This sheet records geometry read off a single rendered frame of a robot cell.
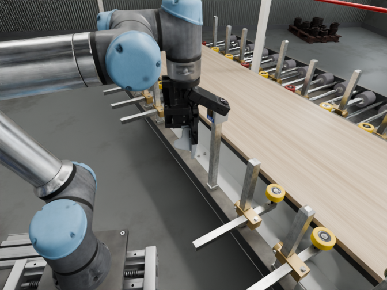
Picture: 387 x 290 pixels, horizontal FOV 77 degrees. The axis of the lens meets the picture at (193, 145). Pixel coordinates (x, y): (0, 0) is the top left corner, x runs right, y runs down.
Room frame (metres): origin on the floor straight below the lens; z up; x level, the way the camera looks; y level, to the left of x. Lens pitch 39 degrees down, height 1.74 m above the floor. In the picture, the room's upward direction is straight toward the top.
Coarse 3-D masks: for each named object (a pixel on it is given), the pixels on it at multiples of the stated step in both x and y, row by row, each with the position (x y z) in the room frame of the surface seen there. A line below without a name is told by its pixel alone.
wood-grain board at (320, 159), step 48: (240, 96) 1.58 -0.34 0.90; (288, 96) 1.58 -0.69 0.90; (240, 144) 1.03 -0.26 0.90; (288, 144) 1.03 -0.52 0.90; (336, 144) 1.03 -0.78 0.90; (384, 144) 1.03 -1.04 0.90; (288, 192) 0.69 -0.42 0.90; (336, 192) 0.69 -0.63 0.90; (384, 192) 0.69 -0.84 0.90; (336, 240) 0.48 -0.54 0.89; (384, 240) 0.47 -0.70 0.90
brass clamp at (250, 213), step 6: (234, 204) 0.70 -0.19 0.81; (240, 210) 0.66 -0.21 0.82; (246, 210) 0.65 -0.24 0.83; (252, 210) 0.65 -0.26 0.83; (246, 216) 0.62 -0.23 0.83; (252, 216) 0.62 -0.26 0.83; (258, 216) 0.62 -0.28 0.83; (252, 222) 0.59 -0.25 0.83; (258, 222) 0.59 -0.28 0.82; (252, 228) 0.58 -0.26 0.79
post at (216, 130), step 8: (216, 128) 0.88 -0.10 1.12; (216, 136) 0.88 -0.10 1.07; (216, 144) 0.88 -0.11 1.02; (216, 152) 0.88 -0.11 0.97; (216, 160) 0.88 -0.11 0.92; (216, 168) 0.89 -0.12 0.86; (208, 176) 0.90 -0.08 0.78; (216, 176) 0.89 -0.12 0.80; (208, 184) 0.90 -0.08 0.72; (216, 184) 0.89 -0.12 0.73
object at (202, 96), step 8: (192, 88) 0.51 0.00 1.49; (200, 88) 0.54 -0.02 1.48; (192, 96) 0.50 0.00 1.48; (200, 96) 0.50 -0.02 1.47; (208, 96) 0.51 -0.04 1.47; (216, 96) 0.54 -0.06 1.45; (200, 104) 0.50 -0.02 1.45; (208, 104) 0.50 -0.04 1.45; (216, 104) 0.50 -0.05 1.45; (224, 104) 0.51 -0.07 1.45; (216, 112) 0.51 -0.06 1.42; (224, 112) 0.50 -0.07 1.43
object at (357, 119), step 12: (324, 72) 2.17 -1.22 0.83; (300, 84) 2.17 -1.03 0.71; (312, 96) 1.93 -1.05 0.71; (336, 96) 1.93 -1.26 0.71; (384, 96) 1.70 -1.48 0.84; (348, 108) 1.72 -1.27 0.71; (360, 108) 1.72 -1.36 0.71; (348, 120) 1.36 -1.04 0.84; (360, 120) 1.55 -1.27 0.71; (372, 132) 1.22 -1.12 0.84
